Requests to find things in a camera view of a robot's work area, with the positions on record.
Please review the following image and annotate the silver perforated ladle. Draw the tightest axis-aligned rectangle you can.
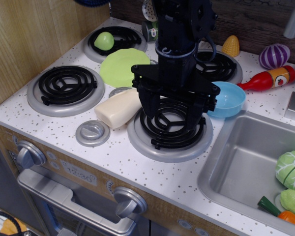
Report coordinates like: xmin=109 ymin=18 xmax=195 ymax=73
xmin=142 ymin=0 xmax=157 ymax=22

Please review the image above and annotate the silver stovetop knob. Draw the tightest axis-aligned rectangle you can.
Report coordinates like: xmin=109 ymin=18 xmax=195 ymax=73
xmin=109 ymin=87 xmax=131 ymax=98
xmin=75 ymin=120 xmax=110 ymax=147

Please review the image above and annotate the cream toy bottle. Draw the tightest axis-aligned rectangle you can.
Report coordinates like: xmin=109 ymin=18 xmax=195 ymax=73
xmin=94 ymin=89 xmax=142 ymax=129

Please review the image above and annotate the back left stove burner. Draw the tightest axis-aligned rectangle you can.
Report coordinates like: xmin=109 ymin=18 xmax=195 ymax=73
xmin=83 ymin=26 xmax=148 ymax=63

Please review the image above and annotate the purple striped toy onion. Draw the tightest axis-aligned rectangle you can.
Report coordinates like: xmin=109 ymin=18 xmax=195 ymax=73
xmin=259 ymin=44 xmax=291 ymax=69

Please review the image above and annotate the front right stove burner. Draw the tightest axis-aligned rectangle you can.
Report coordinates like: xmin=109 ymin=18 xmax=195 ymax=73
xmin=127 ymin=98 xmax=213 ymax=163

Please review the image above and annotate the left oven dial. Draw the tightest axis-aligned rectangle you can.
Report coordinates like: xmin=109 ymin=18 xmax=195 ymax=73
xmin=16 ymin=140 xmax=47 ymax=169

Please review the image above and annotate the oven clock display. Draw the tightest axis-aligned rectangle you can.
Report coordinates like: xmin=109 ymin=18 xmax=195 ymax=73
xmin=60 ymin=160 xmax=97 ymax=186

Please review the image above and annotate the silver knob under plate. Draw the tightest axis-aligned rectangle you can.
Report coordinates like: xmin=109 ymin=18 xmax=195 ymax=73
xmin=149 ymin=59 xmax=158 ymax=65

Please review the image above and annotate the silver oven door handle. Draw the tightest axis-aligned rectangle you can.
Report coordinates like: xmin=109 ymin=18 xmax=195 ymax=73
xmin=18 ymin=170 xmax=137 ymax=236

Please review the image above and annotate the light green plate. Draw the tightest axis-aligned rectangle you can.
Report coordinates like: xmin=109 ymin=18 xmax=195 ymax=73
xmin=99 ymin=48 xmax=150 ymax=88

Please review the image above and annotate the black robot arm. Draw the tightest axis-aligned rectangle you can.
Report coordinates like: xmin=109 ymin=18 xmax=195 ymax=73
xmin=131 ymin=0 xmax=220 ymax=130

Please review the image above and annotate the red toy ketchup bottle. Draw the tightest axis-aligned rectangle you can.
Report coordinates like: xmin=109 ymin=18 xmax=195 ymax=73
xmin=237 ymin=65 xmax=295 ymax=91

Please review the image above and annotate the blue plastic bowl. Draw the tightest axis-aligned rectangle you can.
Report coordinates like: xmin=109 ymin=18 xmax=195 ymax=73
xmin=207 ymin=82 xmax=246 ymax=118

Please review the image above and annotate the oven dial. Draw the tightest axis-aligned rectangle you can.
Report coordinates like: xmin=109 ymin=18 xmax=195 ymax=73
xmin=16 ymin=140 xmax=47 ymax=169
xmin=114 ymin=186 xmax=148 ymax=218

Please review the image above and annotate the small green toy vegetable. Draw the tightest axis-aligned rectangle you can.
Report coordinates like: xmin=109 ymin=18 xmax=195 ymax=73
xmin=280 ymin=189 xmax=295 ymax=214

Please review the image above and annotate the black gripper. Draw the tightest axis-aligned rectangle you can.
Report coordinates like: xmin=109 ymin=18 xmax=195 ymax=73
xmin=131 ymin=43 xmax=221 ymax=129

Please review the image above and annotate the silver sink basin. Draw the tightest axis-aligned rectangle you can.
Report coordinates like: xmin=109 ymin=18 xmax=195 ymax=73
xmin=198 ymin=111 xmax=295 ymax=236

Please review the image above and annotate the black cable on floor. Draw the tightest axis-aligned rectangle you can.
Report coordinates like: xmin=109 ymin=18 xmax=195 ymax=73
xmin=0 ymin=209 xmax=23 ymax=234

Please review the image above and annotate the green toy cabbage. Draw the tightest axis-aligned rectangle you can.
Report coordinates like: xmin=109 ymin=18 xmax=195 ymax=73
xmin=275 ymin=150 xmax=295 ymax=190

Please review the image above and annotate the right oven dial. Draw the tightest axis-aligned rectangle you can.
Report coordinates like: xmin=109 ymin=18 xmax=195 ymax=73
xmin=114 ymin=186 xmax=148 ymax=218

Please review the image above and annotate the front left stove burner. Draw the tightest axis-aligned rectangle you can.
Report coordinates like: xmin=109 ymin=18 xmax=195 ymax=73
xmin=27 ymin=65 xmax=105 ymax=117

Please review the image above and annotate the middle silver stovetop knob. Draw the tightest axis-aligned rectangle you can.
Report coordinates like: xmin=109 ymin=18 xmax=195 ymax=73
xmin=109 ymin=87 xmax=131 ymax=98

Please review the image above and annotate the front silver stovetop knob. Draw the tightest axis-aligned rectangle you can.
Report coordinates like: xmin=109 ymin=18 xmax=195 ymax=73
xmin=75 ymin=120 xmax=110 ymax=147

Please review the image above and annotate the yellow object on floor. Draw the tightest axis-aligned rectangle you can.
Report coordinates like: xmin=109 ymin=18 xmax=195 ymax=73
xmin=0 ymin=219 xmax=28 ymax=235

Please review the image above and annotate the yellow toy corn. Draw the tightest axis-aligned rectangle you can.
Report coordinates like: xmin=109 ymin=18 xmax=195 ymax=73
xmin=222 ymin=35 xmax=240 ymax=57

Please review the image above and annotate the stove burner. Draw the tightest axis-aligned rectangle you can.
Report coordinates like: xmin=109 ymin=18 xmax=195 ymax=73
xmin=127 ymin=98 xmax=213 ymax=163
xmin=27 ymin=65 xmax=105 ymax=117
xmin=83 ymin=26 xmax=148 ymax=63
xmin=196 ymin=49 xmax=243 ymax=84

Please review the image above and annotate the back right stove burner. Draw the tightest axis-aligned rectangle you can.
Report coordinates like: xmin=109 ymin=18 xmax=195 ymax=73
xmin=196 ymin=49 xmax=243 ymax=84

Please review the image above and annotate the green toy can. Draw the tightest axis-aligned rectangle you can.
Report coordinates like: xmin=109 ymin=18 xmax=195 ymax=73
xmin=142 ymin=21 xmax=158 ymax=42

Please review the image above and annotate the green toy pear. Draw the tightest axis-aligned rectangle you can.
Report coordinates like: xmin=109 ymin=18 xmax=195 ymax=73
xmin=94 ymin=32 xmax=115 ymax=51

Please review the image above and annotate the orange toy carrot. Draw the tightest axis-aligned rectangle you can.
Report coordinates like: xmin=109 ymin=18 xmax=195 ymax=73
xmin=258 ymin=196 xmax=295 ymax=225

